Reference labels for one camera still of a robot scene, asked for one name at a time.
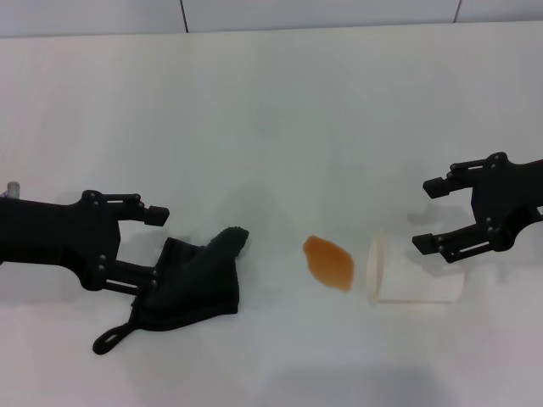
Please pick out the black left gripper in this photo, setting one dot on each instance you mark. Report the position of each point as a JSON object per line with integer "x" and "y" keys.
{"x": 51, "y": 231}

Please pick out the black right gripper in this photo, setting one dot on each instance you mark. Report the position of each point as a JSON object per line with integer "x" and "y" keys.
{"x": 509, "y": 195}

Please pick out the dark rag with loop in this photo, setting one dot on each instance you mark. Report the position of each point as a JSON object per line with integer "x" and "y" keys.
{"x": 195, "y": 288}

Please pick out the white paper cup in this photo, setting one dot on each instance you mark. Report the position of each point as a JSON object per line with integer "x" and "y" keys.
{"x": 420, "y": 284}

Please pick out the brown liquid stain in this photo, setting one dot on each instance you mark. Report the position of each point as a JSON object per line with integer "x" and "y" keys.
{"x": 331, "y": 263}

